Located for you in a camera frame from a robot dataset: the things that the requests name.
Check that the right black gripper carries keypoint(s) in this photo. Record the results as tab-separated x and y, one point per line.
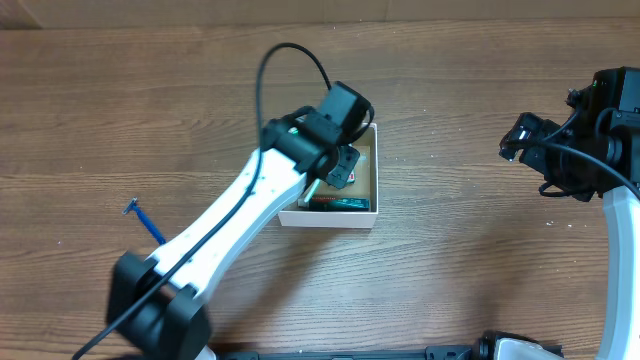
537	156

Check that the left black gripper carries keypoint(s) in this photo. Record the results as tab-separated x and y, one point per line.
340	174

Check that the green white toothbrush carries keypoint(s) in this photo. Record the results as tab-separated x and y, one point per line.
311	191

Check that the teal toothpaste tube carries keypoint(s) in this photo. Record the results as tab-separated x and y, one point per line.
335	204

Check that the blue disposable razor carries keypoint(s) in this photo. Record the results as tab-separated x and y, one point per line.
132	206

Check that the green soap packet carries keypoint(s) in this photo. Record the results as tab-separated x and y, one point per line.
351	178

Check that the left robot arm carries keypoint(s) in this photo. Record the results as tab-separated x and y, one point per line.
159	303

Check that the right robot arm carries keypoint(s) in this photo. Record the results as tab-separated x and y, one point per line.
616	91

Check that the white cardboard box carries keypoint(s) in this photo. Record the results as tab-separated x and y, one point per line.
365	186

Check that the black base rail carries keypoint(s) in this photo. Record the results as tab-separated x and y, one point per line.
440	352

